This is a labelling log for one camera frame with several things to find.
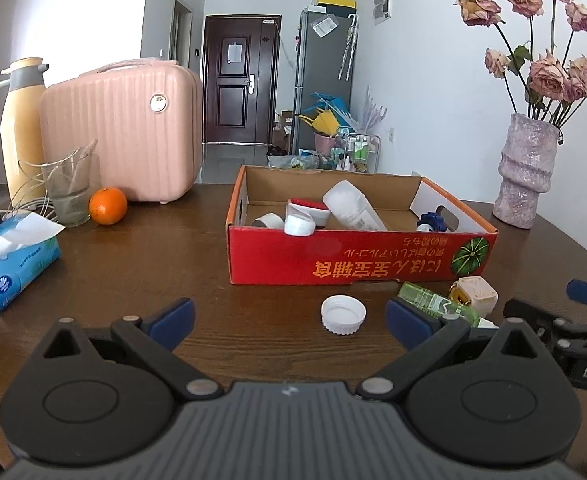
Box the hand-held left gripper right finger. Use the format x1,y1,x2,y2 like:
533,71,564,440
358,297,547,402

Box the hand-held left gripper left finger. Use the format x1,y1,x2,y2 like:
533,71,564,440
46,298,222,403

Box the green transparent bottle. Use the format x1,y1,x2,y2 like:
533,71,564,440
397,281,499,330

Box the white ribbed jar lid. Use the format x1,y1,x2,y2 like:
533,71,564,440
321,295,367,336

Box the beige cube container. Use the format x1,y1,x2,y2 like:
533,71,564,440
448,276,499,313

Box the red cardboard box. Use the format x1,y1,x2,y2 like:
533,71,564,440
226,164,499,286

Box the blue plastic bottle cap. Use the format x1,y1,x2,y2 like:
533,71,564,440
416,211,447,233

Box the large white plastic bottle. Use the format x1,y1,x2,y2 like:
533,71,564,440
322,180,389,232

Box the red and white lint brush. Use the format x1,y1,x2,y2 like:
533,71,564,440
288,198,332,226

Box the orange fruit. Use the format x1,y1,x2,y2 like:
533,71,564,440
89,187,128,226

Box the pale purple textured vase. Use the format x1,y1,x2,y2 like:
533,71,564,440
493,112,564,230

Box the blue tissue pack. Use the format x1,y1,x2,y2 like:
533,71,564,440
0,211,66,315

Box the clear glass cup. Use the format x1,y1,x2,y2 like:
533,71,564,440
40,147,94,227

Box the pink hard-shell suitcase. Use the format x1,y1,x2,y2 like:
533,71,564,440
40,57,204,205

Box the pale purple dried stems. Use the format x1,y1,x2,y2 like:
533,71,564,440
362,86,388,133

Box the yellow plastic object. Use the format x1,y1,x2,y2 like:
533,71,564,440
298,110,340,137

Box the dark brown entrance door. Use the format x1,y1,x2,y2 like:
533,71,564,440
202,15,281,145

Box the blue plastic object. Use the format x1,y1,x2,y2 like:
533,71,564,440
311,92,351,113

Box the yellow thermos jug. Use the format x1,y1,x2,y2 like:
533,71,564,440
0,57,49,206

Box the grey refrigerator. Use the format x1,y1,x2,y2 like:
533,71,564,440
293,7,357,153

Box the clear folded umbrella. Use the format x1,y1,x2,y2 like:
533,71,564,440
338,14,360,81

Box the clear plastic document sleeve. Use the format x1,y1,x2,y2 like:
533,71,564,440
309,16,339,38

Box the metal wire rack cart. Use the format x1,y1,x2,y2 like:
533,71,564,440
346,132,381,172

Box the thin white cable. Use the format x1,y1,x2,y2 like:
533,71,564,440
3,160,54,221

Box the grey interior door frame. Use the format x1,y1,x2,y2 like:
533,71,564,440
170,0,194,68

